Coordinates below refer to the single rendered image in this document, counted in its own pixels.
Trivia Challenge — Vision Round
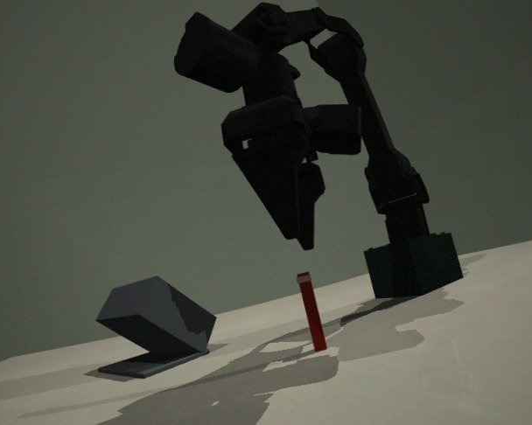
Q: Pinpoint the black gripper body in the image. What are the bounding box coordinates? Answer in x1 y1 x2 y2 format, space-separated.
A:
221 87 325 190

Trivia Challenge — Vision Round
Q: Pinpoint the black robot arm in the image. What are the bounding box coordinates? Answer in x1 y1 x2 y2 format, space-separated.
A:
174 2 436 244

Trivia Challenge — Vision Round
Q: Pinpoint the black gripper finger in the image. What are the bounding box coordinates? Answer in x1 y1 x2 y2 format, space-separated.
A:
231 134 310 240
297 184 325 251

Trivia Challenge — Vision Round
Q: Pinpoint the dark grey panel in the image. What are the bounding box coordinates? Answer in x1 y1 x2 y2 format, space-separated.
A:
95 275 217 379

